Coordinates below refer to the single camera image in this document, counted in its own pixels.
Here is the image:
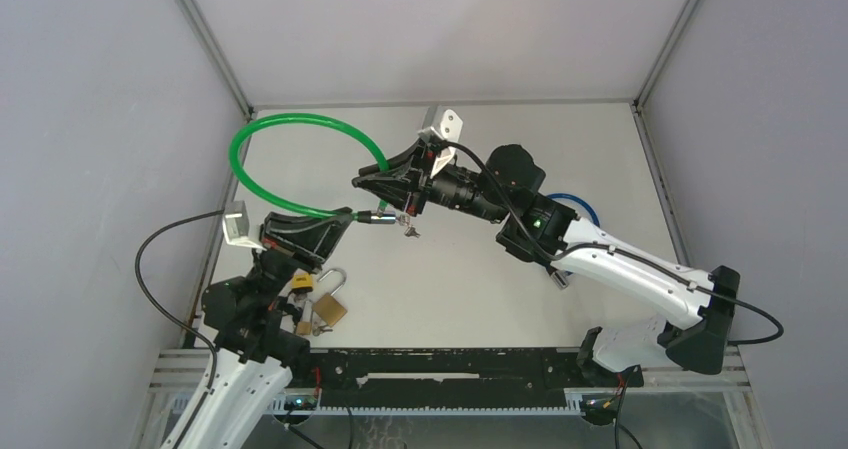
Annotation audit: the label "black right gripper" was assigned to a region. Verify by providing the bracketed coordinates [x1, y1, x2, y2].
[354, 137, 508, 227]

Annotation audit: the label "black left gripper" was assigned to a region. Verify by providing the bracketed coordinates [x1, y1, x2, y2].
[249, 207, 354, 310]

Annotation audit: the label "green lock silver keys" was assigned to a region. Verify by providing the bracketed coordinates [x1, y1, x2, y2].
[396, 213, 421, 239]

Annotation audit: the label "yellow tag padlock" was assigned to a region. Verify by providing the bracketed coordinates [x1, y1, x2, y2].
[290, 273, 314, 296]

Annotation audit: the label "green cable lock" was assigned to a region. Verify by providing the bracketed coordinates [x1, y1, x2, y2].
[230, 108, 403, 221]

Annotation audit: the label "blue cable lock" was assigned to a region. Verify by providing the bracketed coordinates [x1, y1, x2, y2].
[545, 192, 600, 290]

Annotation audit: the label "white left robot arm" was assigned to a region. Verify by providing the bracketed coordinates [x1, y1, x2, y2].
[161, 201, 355, 448]

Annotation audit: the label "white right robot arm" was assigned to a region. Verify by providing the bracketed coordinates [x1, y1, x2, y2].
[352, 140, 740, 385]

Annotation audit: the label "orange black padlock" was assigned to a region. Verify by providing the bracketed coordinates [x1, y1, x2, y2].
[273, 296, 303, 325]

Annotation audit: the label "large brass padlock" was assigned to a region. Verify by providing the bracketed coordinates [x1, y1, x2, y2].
[313, 268, 347, 329]

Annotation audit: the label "small brass padlock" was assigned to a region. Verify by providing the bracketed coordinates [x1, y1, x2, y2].
[295, 299, 313, 337]

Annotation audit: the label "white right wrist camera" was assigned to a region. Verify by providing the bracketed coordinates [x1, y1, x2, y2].
[418, 105, 463, 178]

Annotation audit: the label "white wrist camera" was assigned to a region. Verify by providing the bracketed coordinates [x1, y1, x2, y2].
[222, 200, 262, 249]
[418, 105, 463, 178]

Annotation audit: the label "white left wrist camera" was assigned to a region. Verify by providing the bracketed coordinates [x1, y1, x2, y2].
[222, 200, 262, 249]

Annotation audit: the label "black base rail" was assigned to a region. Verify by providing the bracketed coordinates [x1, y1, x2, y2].
[290, 348, 643, 410]

